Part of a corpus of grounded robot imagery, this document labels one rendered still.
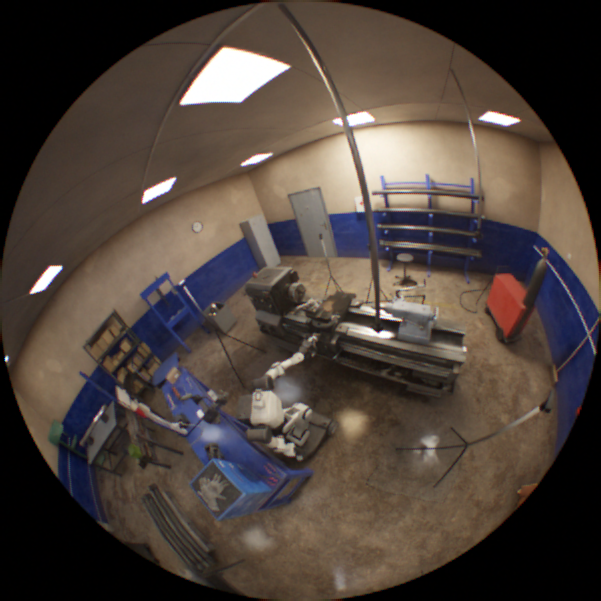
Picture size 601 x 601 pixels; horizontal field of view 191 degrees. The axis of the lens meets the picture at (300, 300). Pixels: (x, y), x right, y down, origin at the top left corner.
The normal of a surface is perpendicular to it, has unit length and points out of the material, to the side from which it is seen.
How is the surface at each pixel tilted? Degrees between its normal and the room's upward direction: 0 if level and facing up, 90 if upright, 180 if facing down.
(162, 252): 90
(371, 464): 0
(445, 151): 90
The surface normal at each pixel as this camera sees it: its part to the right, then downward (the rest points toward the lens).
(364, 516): -0.29, -0.76
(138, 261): 0.78, 0.15
